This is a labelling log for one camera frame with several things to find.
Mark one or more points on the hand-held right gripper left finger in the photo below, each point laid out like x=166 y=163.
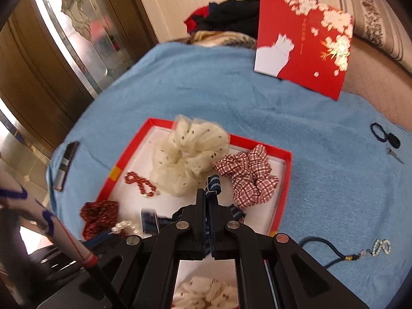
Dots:
x=199 y=225

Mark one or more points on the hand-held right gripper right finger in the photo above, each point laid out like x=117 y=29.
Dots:
x=219 y=228

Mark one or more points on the blue striped ribbon clip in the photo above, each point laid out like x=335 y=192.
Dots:
x=149 y=220

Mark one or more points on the red plaid scrunchie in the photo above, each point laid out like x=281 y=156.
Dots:
x=247 y=177

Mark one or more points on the white dotted scrunchie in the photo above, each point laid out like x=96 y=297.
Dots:
x=206 y=291

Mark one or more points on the cream tulle scrunchie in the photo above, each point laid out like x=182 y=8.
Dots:
x=186 y=157

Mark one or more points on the red gift box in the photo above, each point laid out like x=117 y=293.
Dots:
x=135 y=154

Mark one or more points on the red polka dot scrunchie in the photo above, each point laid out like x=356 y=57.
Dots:
x=99 y=212

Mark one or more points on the blue towel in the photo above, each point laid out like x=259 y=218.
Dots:
x=225 y=103

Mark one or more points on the golden scarf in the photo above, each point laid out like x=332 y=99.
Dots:
x=219 y=40

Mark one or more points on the red box lid with cat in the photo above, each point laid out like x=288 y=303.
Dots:
x=305 y=61

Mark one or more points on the metal hair clip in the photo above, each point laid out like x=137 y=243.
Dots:
x=395 y=155

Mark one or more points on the small black scrunchie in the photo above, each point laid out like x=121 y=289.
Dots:
x=393 y=141

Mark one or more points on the pink sofa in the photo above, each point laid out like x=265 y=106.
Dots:
x=370 y=80

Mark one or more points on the dark clothes pile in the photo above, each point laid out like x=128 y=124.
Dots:
x=231 y=16

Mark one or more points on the wooden glass door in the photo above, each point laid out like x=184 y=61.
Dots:
x=48 y=70

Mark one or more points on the striped pillow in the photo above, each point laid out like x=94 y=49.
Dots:
x=370 y=6

